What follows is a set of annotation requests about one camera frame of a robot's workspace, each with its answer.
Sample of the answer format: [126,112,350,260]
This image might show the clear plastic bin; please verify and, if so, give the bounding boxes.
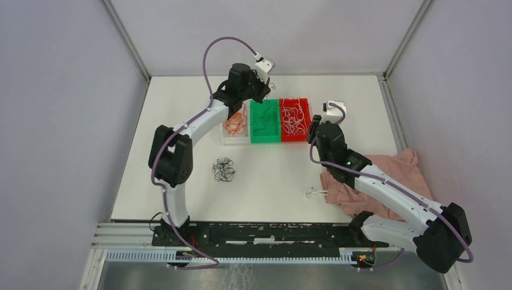
[220,103,251,146]

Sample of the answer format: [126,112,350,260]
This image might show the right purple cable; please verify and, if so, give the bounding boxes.
[309,101,475,273]

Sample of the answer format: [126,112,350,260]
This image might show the black cables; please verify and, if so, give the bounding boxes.
[253,82,279,138]

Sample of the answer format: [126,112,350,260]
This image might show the white drawstring cord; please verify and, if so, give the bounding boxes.
[303,186,329,201]

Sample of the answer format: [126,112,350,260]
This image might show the cable pile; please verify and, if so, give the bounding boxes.
[211,156,237,183]

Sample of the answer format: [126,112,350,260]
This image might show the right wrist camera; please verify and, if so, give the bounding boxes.
[321,100,347,124]

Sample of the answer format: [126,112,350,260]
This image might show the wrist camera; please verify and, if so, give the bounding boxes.
[254,53,275,84]
[321,100,347,124]

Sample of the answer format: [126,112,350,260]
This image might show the green plastic bin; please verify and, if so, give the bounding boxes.
[249,99,281,143]

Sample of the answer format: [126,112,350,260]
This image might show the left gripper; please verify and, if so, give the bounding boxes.
[240,70,271,105]

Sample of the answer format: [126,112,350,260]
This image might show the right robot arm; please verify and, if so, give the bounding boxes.
[307,115,475,274]

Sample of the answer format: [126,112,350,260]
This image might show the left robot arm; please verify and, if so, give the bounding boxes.
[148,63,270,246]

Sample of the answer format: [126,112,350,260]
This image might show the orange cables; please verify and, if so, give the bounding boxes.
[222,103,249,138]

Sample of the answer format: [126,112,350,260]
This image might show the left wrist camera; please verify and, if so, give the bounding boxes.
[254,53,275,84]

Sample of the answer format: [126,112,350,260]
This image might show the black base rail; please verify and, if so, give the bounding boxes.
[152,221,389,258]

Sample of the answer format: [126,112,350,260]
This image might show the pink cloth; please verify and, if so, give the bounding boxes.
[320,149,432,222]

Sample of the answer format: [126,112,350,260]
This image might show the blue cable duct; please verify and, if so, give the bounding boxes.
[104,249,359,265]

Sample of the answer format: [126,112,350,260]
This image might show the red plastic bin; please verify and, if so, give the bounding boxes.
[279,98,312,143]

